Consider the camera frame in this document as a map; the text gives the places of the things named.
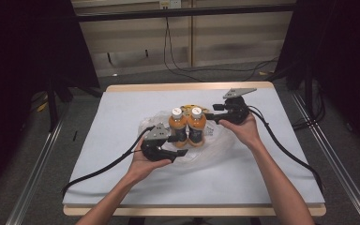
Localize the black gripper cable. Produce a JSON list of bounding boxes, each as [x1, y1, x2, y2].
[[61, 126, 156, 199], [247, 106, 324, 192]]

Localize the black horizontal wall bar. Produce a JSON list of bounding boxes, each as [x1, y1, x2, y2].
[[76, 3, 296, 23]]

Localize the translucent white plastic bag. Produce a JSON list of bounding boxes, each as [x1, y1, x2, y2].
[[137, 104, 237, 172]]

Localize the white wall outlet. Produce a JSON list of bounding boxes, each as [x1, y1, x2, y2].
[[158, 0, 182, 9]]

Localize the aluminium floor rail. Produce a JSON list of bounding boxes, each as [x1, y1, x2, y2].
[[5, 106, 71, 225], [290, 90, 360, 225]]

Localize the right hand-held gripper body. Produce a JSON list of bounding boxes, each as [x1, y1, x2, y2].
[[217, 87, 258, 126]]

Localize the black floor cables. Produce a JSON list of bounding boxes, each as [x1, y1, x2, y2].
[[292, 90, 326, 131]]

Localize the person's right hand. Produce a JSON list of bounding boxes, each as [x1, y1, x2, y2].
[[218, 112, 263, 150]]

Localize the person's left hand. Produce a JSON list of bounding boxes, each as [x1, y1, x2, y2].
[[126, 136, 173, 186]]

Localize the orange juice bottle white cap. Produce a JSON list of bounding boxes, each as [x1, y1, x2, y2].
[[187, 106, 207, 148], [168, 107, 189, 149]]

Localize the black metal stand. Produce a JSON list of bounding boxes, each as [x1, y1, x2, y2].
[[266, 62, 318, 123], [45, 74, 102, 132]]

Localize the black wall cable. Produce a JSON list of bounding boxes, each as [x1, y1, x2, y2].
[[166, 18, 279, 83], [162, 16, 203, 83]]

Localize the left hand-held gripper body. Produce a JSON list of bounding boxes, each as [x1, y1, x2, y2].
[[140, 122, 177, 162]]

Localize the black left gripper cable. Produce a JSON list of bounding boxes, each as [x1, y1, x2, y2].
[[61, 126, 156, 199]]

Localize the dark curtain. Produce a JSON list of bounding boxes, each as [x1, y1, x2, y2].
[[0, 0, 100, 201], [276, 0, 360, 158]]

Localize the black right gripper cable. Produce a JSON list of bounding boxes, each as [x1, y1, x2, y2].
[[247, 106, 324, 192]]

